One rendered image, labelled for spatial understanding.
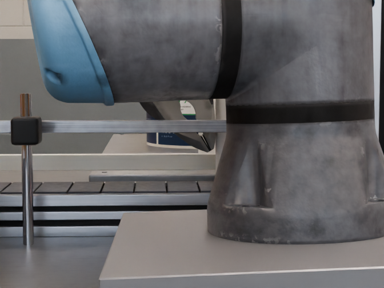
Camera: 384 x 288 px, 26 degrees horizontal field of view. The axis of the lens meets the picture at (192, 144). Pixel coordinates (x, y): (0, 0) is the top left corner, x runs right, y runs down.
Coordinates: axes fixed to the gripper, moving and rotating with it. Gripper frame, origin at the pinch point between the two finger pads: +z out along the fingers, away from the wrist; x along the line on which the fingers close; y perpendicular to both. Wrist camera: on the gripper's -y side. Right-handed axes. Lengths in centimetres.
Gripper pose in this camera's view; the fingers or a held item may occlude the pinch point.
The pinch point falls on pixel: (206, 142)
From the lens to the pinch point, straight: 99.9
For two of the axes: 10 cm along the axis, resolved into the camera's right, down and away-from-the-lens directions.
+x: -8.7, 4.9, 0.0
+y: -0.5, -0.9, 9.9
